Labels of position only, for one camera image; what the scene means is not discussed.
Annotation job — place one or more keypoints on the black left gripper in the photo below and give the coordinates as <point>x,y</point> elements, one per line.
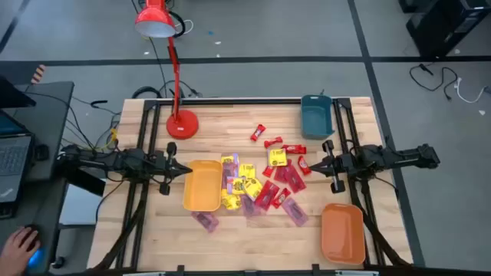
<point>163,166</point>

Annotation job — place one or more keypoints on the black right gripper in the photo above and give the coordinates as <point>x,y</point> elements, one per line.
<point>341,166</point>

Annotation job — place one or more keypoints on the long red candy pack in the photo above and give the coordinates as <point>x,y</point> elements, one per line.
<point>267,194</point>
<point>281,174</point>
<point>295,179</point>

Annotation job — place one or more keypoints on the yellow sour candy pack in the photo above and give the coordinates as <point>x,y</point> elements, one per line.
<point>238,186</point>
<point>253,188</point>
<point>247,170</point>
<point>277,157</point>
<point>226,159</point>
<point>231,202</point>

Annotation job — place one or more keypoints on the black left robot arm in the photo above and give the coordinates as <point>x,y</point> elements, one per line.
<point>126,163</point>

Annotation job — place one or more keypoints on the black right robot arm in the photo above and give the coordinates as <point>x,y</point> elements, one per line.
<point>383,158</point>

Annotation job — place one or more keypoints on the pink candy pack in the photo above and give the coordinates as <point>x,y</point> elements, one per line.
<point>229,172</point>
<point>249,207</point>
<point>206,221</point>
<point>294,211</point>

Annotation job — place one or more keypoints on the small red KitKat bar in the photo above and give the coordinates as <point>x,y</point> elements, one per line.
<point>304,165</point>
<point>258,132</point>
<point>294,149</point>
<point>281,198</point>
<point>268,171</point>
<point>273,142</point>

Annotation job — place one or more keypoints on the yellow plastic bin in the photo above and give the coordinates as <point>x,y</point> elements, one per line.
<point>202,188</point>

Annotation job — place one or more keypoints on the teal plastic bin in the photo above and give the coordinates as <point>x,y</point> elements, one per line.
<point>316,119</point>

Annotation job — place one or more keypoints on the orange plastic bin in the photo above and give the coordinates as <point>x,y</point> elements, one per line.
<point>342,234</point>

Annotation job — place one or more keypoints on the black table clamp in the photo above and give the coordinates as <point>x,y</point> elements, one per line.
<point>315,268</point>
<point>179,269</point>

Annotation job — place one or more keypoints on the black power adapter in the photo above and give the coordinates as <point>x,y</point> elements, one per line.
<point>41,152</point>

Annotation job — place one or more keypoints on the dark grey desk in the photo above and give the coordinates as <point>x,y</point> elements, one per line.
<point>46,103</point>

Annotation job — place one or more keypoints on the black desk caster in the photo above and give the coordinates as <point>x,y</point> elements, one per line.
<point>58,263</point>

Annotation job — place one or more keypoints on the red desk lamp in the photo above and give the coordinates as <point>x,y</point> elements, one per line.
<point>153,13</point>

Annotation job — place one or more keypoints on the grey laptop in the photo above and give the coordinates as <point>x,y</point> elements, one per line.
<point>13,161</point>

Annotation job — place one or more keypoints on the black computer mouse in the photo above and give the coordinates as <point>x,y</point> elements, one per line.
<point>37,258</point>

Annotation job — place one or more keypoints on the orange black striped block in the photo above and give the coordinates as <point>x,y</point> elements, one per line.
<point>38,74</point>

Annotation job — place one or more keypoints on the black monitor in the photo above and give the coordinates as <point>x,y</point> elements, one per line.
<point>11,96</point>

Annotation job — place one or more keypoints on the person's hand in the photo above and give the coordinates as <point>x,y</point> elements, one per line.
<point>15,253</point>

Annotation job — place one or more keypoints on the black computer tower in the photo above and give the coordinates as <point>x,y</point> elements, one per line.
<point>445,27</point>

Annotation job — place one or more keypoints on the black aluminium rig frame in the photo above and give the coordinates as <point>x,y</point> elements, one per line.
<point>249,101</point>

